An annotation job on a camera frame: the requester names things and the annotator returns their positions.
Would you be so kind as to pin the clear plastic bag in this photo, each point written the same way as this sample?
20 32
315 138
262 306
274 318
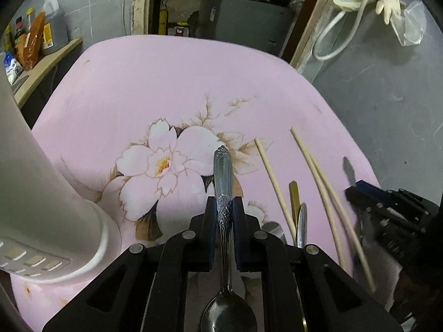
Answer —
410 26

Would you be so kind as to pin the wooden chopstick near flower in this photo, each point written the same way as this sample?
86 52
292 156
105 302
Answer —
277 190

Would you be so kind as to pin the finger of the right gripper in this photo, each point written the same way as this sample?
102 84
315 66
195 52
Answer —
364 198

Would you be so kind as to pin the scalloped handle steel utensil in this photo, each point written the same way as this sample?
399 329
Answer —
349 171

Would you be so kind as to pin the wooden chopstick right pair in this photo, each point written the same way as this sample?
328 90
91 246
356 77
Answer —
347 222

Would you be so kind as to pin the pink floral tablecloth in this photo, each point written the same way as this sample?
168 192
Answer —
133 127

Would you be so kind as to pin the wooden chopstick pair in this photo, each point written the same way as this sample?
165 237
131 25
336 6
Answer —
347 222
322 224

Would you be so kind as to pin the orange snack bag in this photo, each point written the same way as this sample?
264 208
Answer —
29 44

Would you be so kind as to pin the blue white packet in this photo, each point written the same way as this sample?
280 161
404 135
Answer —
12 68

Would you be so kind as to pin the yellow cylinder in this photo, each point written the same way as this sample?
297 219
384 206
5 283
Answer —
163 22

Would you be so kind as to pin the grey cabinet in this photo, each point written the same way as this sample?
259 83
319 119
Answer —
252 23

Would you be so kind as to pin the wide plain steel spoon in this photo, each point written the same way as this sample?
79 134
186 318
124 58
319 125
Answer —
274 228

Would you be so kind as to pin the large oil jug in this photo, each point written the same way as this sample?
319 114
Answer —
55 34

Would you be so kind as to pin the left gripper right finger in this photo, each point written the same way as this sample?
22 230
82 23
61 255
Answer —
303 288

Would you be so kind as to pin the ornate handle steel spoon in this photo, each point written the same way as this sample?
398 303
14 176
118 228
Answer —
227 311

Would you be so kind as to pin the wooden counter shelf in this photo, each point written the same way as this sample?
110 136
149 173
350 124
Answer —
32 78

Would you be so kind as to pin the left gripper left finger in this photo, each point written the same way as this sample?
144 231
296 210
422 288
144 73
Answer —
145 288

